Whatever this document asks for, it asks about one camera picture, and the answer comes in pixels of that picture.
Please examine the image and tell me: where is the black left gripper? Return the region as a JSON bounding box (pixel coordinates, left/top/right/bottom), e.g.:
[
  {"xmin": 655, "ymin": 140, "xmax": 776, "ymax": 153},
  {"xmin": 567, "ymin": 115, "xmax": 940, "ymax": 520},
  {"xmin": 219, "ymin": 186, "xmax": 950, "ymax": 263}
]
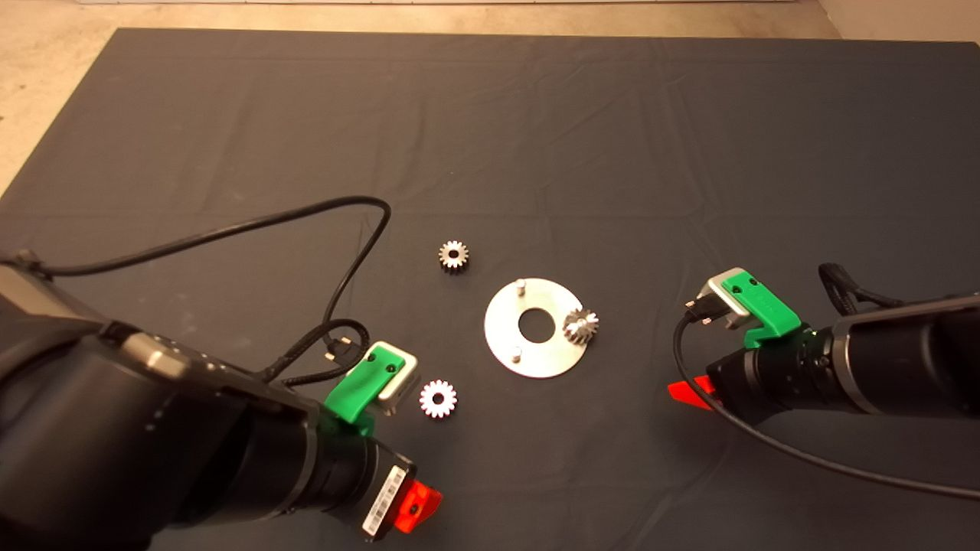
[{"xmin": 302, "ymin": 413, "xmax": 443, "ymax": 543}]

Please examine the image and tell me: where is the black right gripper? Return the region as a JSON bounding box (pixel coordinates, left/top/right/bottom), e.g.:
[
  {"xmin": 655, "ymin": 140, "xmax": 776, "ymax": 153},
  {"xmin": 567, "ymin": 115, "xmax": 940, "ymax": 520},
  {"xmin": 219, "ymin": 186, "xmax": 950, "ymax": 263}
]
[{"xmin": 668, "ymin": 328, "xmax": 847, "ymax": 425}]

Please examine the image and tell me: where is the white bevel gear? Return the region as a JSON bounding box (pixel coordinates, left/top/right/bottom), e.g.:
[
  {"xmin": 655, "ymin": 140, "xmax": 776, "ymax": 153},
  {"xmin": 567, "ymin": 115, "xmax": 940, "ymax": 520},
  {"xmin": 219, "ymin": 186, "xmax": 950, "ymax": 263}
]
[{"xmin": 419, "ymin": 380, "xmax": 459, "ymax": 420}]

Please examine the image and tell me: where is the small steel planetary gear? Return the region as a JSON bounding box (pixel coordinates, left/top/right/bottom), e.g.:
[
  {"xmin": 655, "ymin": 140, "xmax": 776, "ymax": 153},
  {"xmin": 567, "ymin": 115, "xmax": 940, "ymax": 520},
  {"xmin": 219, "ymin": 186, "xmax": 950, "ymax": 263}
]
[
  {"xmin": 438, "ymin": 240, "xmax": 470, "ymax": 276},
  {"xmin": 563, "ymin": 308, "xmax": 599, "ymax": 345}
]

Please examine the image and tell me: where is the round metal carrier plate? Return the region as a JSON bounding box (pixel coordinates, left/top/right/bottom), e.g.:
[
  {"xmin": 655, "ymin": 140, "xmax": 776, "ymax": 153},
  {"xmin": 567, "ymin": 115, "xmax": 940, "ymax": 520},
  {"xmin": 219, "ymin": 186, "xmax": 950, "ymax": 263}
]
[{"xmin": 484, "ymin": 278, "xmax": 590, "ymax": 378}]

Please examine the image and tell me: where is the dark grey table cloth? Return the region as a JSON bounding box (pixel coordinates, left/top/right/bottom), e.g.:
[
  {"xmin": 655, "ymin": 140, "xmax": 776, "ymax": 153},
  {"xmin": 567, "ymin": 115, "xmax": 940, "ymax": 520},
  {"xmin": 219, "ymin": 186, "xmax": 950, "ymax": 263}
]
[{"xmin": 0, "ymin": 29, "xmax": 980, "ymax": 551}]

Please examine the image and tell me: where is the silver right camera box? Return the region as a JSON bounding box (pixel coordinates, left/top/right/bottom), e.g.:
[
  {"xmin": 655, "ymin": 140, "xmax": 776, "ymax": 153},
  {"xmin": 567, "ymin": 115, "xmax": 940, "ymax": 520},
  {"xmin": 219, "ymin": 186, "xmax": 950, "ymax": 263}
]
[{"xmin": 706, "ymin": 272, "xmax": 755, "ymax": 330}]

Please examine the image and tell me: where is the silver camera box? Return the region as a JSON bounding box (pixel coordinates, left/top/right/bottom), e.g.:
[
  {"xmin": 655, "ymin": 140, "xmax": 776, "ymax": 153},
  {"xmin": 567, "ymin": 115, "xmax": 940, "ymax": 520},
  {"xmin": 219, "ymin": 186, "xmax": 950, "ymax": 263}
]
[
  {"xmin": 375, "ymin": 343, "xmax": 420, "ymax": 416},
  {"xmin": 706, "ymin": 272, "xmax": 755, "ymax": 330}
]

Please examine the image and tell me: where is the green right camera mount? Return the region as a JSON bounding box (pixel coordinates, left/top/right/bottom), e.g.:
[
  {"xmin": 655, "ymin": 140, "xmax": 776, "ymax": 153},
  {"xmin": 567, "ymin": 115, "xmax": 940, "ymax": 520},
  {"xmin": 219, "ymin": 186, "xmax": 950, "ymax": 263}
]
[{"xmin": 724, "ymin": 268, "xmax": 802, "ymax": 349}]

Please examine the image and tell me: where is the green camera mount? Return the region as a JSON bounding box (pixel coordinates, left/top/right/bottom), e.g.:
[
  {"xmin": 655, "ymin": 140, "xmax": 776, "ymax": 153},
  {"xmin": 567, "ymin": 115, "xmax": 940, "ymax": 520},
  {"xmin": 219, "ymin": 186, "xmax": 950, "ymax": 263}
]
[
  {"xmin": 724, "ymin": 268, "xmax": 802, "ymax": 349},
  {"xmin": 324, "ymin": 342, "xmax": 407, "ymax": 437}
]

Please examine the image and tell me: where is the silver left camera box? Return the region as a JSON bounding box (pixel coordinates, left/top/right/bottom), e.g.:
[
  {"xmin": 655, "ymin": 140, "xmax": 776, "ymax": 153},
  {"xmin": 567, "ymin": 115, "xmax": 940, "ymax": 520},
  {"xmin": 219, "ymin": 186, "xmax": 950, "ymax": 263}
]
[{"xmin": 375, "ymin": 343, "xmax": 420, "ymax": 416}]

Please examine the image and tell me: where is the green left camera mount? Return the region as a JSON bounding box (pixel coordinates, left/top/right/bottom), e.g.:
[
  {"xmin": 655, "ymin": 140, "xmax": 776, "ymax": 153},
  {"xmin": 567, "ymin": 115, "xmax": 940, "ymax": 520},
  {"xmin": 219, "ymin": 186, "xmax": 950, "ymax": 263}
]
[{"xmin": 324, "ymin": 342, "xmax": 407, "ymax": 437}]

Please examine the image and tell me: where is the thin black left camera cable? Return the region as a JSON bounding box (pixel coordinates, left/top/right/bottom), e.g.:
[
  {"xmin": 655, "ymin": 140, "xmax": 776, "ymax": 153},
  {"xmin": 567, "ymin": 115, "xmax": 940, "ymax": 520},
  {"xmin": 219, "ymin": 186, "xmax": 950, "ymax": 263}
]
[{"xmin": 19, "ymin": 196, "xmax": 393, "ymax": 364}]

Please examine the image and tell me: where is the braided black right arm cable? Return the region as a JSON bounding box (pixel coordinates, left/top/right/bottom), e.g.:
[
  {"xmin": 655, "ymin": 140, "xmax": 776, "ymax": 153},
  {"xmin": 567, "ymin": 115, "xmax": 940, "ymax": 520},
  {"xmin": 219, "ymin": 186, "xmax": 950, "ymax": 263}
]
[{"xmin": 818, "ymin": 262, "xmax": 889, "ymax": 315}]

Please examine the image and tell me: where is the braided black arm cable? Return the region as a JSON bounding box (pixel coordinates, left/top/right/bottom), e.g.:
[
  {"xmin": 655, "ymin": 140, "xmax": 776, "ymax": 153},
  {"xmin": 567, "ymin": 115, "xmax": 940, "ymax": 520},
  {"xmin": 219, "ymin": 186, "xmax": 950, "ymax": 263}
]
[
  {"xmin": 260, "ymin": 318, "xmax": 372, "ymax": 387},
  {"xmin": 818, "ymin": 262, "xmax": 889, "ymax": 315}
]

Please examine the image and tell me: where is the braided black left arm cable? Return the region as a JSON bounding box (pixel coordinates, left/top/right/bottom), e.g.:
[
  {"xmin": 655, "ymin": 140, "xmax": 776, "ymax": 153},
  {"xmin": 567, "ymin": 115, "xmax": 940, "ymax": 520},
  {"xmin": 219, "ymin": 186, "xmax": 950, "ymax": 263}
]
[{"xmin": 260, "ymin": 318, "xmax": 372, "ymax": 387}]

